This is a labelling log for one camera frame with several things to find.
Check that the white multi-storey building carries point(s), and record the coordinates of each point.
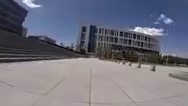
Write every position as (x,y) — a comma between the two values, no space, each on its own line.
(117,38)

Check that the row of slender trees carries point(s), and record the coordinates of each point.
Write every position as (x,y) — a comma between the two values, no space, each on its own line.
(128,54)

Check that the pale concrete slab pavement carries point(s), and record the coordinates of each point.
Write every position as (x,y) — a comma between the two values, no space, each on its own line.
(104,90)

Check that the low flat building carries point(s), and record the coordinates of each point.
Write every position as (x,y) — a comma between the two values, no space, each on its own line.
(43,39)

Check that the row of bollards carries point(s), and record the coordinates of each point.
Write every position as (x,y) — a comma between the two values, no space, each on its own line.
(153,68)

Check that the grey concrete steps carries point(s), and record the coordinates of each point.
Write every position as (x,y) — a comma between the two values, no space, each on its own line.
(7,57)

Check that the distant row of trees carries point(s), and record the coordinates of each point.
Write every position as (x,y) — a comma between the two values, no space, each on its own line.
(181,61)

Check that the dark glass building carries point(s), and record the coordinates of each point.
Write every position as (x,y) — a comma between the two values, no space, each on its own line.
(4,12)

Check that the dark retaining wall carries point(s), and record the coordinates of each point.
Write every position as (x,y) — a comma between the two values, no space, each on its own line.
(16,41)

